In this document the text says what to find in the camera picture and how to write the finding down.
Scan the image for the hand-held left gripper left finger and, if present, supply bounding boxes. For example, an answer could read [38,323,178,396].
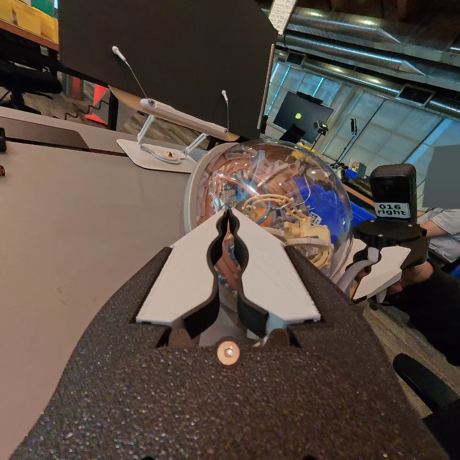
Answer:
[136,208,231,340]

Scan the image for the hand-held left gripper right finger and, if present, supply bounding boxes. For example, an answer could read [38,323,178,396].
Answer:
[229,208,321,340]

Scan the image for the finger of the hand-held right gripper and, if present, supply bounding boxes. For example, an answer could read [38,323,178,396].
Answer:
[345,239,382,279]
[351,246,412,302]

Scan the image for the clear plastic maze ball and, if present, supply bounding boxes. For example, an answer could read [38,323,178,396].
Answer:
[183,139,354,313]

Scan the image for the person's right forearm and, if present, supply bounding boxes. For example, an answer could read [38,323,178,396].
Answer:
[390,270,460,363]

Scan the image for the person's right hand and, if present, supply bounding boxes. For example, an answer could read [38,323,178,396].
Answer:
[385,259,437,297]

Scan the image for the blue plastic bin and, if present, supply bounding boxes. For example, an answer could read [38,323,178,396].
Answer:
[347,201,376,232]

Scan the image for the white folding board stand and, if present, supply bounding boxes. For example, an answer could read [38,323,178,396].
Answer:
[111,46,239,175]

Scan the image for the black chair armrest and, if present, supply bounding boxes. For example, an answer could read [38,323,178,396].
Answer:
[393,353,460,460]

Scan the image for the black standing monitor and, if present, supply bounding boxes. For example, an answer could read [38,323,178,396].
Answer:
[273,91,334,144]

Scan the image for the silver ceiling ducts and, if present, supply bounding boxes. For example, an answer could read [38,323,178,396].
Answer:
[277,5,460,110]

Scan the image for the black backdrop board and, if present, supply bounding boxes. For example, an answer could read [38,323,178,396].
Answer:
[57,0,288,142]

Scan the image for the white printed card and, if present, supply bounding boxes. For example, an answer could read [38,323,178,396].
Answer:
[269,0,299,35]

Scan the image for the black office chair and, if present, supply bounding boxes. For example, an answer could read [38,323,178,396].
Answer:
[0,59,64,114]

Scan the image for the yellow storage crates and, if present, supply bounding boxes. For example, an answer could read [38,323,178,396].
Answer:
[0,0,60,44]

